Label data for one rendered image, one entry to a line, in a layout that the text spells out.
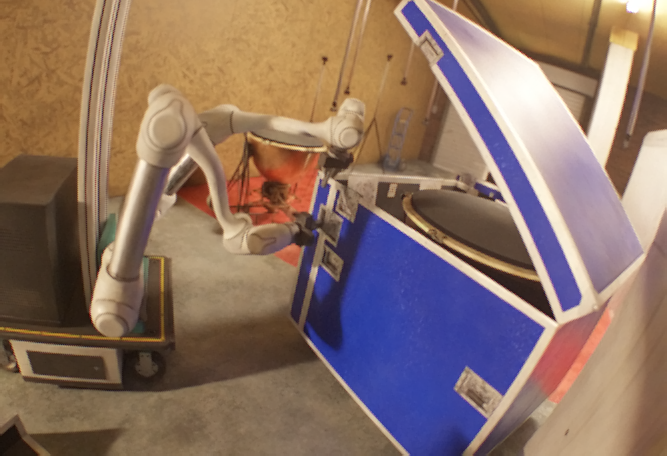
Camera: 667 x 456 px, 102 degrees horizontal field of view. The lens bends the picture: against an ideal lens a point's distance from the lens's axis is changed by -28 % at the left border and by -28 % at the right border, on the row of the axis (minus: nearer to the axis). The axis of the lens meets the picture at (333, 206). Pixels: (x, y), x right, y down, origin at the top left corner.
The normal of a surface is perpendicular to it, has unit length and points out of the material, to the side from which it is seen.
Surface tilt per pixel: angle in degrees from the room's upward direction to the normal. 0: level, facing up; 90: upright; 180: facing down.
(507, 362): 90
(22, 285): 90
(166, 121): 85
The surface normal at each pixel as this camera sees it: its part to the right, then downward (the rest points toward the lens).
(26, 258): 0.37, 0.38
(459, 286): -0.81, 0.00
